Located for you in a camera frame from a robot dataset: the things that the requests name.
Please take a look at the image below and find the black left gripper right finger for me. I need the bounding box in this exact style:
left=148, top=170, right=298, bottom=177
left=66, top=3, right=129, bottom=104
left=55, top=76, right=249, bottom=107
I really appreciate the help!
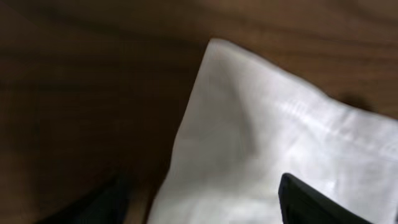
left=278, top=173, right=371, bottom=224

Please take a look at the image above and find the white t-shirt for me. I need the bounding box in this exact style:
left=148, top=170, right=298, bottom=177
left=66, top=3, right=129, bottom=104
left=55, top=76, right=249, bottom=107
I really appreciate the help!
left=148, top=39, right=397, bottom=224

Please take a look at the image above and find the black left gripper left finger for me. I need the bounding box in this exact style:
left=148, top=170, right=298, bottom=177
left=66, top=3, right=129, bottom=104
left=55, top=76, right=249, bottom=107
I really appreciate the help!
left=36, top=175, right=129, bottom=224

